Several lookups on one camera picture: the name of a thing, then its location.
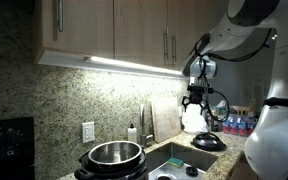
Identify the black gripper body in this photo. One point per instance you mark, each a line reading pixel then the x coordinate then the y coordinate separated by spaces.
pixel 197 95

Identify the black rice cooker lid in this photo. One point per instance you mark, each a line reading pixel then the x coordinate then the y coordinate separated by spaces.
pixel 208 141

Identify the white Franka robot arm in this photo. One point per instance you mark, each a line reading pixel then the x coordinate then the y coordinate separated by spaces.
pixel 277 150

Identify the steel and black rice cooker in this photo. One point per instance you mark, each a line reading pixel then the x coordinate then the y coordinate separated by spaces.
pixel 114 156

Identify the white plastic bag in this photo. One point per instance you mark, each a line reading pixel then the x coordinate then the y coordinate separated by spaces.
pixel 194 121

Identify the wooden cutting board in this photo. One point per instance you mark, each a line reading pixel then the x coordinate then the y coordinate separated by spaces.
pixel 165 120

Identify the light wooden furniture piece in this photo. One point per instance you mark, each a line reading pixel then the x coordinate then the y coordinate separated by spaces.
pixel 240 110

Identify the water bottle pack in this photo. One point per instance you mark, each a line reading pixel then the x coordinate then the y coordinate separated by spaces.
pixel 239 126

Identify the metal faucet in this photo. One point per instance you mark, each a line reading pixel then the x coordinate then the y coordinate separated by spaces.
pixel 142 126

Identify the stainless steel sink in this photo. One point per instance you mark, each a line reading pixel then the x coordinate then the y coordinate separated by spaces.
pixel 184 155

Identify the green sponge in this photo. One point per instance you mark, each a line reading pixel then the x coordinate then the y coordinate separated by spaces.
pixel 175 162

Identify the white soap bottle black cap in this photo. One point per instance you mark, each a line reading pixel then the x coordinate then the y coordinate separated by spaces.
pixel 132 135

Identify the under-cabinet light strip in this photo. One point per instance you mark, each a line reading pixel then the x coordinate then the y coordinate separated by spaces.
pixel 134 65

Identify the black sink stopper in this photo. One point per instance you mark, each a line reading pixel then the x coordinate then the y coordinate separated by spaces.
pixel 192 171

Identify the black stove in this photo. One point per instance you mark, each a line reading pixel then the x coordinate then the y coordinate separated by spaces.
pixel 7 146

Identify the white wall outlet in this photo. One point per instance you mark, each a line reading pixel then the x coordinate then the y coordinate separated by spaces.
pixel 88 132

